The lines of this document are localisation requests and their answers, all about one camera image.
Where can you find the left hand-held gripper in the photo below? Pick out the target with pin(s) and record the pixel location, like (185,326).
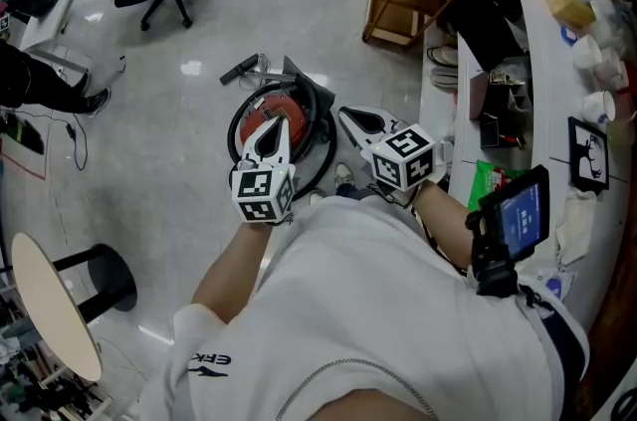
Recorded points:
(259,195)

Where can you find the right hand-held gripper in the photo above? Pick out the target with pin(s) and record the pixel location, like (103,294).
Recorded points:
(403,155)

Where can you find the metal wand with black nozzle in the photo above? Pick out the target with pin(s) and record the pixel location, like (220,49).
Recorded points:
(239,70)

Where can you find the person's left forearm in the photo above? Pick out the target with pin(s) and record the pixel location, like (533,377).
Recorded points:
(229,270)

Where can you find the person's right forearm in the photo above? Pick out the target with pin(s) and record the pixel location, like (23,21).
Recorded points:
(448,220)

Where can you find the red vacuum cleaner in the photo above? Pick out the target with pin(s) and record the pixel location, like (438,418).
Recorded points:
(296,118)

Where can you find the grey cloth dust bag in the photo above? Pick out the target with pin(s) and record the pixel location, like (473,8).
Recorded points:
(323,98)

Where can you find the white sneaker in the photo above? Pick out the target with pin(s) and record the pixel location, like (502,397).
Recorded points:
(343,175)
(316,196)

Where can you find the dark blue trousers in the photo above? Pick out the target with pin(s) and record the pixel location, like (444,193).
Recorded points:
(356,194)

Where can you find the stack of white plates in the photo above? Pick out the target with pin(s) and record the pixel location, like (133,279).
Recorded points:
(444,73)

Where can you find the green packet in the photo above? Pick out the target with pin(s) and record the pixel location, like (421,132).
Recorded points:
(490,180)

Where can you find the white metal shelf rack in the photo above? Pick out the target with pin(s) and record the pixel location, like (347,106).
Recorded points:
(547,110)

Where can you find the white t-shirt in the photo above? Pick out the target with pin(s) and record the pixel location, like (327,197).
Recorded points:
(373,309)

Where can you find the white paper cup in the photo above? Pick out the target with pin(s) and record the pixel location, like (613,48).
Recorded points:
(599,105)

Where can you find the black green flat item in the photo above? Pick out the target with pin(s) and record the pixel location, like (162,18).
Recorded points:
(22,135)

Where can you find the round wooden table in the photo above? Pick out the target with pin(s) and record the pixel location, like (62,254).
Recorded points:
(55,304)

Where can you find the black picture frame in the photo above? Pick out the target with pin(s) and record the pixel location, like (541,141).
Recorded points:
(589,150)

